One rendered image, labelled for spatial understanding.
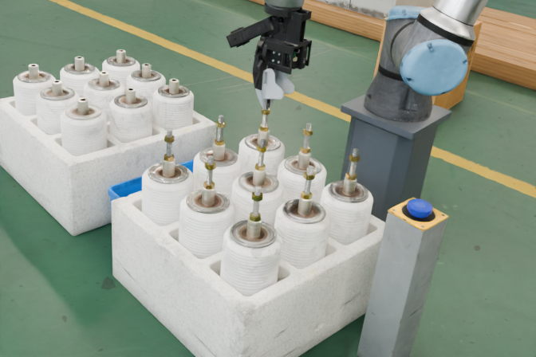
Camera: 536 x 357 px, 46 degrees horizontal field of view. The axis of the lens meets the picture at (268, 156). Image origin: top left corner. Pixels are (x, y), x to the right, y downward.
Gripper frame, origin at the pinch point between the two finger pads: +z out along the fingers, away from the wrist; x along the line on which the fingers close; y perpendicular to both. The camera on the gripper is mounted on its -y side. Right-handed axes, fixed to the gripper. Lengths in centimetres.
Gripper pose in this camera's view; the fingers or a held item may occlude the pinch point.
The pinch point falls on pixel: (264, 101)
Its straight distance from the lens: 128.5
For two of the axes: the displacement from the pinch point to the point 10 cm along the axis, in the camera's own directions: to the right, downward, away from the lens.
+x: 5.4, -3.4, 7.7
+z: -1.0, 8.8, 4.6
